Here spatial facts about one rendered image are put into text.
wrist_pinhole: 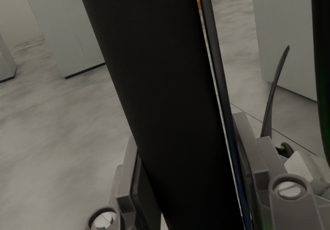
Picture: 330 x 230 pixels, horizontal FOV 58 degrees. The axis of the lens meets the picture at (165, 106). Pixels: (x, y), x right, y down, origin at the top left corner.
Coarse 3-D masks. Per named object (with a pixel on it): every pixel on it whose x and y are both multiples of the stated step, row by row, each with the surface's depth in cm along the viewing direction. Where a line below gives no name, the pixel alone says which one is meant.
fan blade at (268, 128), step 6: (288, 48) 39; (282, 54) 42; (282, 60) 40; (282, 66) 39; (276, 72) 42; (276, 78) 39; (276, 84) 40; (270, 96) 40; (270, 102) 39; (270, 108) 40; (270, 114) 44; (264, 120) 39; (270, 120) 47; (264, 126) 38; (270, 126) 48; (264, 132) 39; (270, 132) 49
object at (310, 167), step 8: (296, 152) 61; (288, 160) 62; (296, 160) 60; (304, 160) 58; (312, 160) 60; (320, 160) 61; (288, 168) 61; (296, 168) 59; (304, 168) 57; (312, 168) 57; (320, 168) 58; (328, 168) 59; (304, 176) 56; (312, 176) 54; (320, 176) 55; (328, 176) 56; (312, 184) 54; (320, 184) 54; (328, 184) 54; (320, 192) 55; (328, 192) 54
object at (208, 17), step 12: (204, 0) 8; (204, 12) 9; (204, 24) 9; (216, 36) 9; (216, 48) 9; (216, 60) 9; (216, 72) 9; (216, 84) 11; (228, 96) 10; (228, 108) 10; (228, 120) 10; (228, 132) 10; (228, 144) 11; (240, 168) 11; (240, 180) 12; (240, 192) 12; (240, 204) 13; (252, 228) 13
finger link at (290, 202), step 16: (288, 176) 9; (272, 192) 9; (288, 192) 9; (304, 192) 9; (272, 208) 8; (288, 208) 8; (304, 208) 8; (288, 224) 8; (304, 224) 8; (320, 224) 7
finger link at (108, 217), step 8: (96, 208) 10; (104, 208) 10; (112, 208) 10; (88, 216) 10; (96, 216) 10; (104, 216) 10; (112, 216) 10; (120, 216) 10; (88, 224) 10; (96, 224) 10; (104, 224) 10; (112, 224) 9; (120, 224) 9
